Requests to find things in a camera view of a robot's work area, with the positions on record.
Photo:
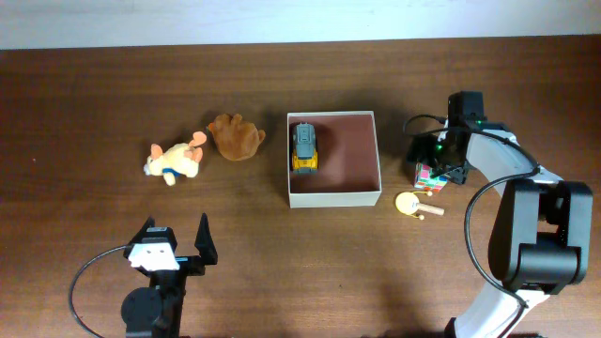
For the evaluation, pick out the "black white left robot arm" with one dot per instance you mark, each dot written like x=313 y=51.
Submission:
x=155 y=310

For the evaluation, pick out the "yellow wooden rattle drum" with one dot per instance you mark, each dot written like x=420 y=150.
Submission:
x=409 y=204

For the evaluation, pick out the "white cardboard box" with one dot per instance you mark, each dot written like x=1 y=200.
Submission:
x=348 y=167

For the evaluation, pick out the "yellow grey toy truck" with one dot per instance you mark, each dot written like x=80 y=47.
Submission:
x=304 y=152

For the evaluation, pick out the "brown plush bear toy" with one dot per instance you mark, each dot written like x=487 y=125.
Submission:
x=236 y=139

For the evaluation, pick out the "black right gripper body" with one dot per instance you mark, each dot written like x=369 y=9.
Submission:
x=436 y=153

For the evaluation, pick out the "yellow plush pig toy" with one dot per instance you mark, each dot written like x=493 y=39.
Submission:
x=180 y=160

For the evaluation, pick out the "colourful puzzle cube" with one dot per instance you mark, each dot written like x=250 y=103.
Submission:
x=424 y=179

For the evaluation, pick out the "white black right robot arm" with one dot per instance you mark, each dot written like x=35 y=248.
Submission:
x=540 y=240

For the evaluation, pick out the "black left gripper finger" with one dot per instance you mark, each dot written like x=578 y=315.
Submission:
x=204 y=243
x=137 y=238

